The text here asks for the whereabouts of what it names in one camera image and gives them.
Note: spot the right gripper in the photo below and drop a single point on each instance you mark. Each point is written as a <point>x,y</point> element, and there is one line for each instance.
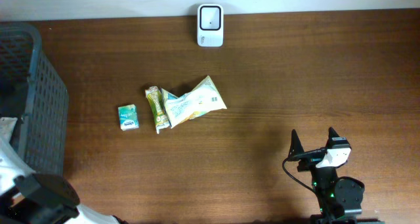
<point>309,158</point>

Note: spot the large yellow white snack bag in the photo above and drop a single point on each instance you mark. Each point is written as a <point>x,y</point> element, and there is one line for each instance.
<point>204,98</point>

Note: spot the green yellow snack bar wrapper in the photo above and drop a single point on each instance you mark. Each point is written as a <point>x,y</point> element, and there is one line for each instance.
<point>155,99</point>

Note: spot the teal tissue pack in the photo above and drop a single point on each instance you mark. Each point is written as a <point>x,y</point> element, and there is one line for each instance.
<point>128,118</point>

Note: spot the white cosmetic tube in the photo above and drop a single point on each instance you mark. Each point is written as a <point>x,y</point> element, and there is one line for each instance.
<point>7,127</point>

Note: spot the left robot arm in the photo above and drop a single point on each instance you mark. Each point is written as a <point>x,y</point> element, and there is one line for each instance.
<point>31,197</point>

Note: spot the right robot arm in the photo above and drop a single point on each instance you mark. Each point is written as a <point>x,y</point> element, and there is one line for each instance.
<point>339,198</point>

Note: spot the white barcode scanner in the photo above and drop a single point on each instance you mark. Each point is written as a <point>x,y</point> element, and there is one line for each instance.
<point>210,25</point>

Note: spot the grey plastic mesh basket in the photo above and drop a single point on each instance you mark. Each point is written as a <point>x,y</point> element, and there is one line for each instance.
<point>34,94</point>

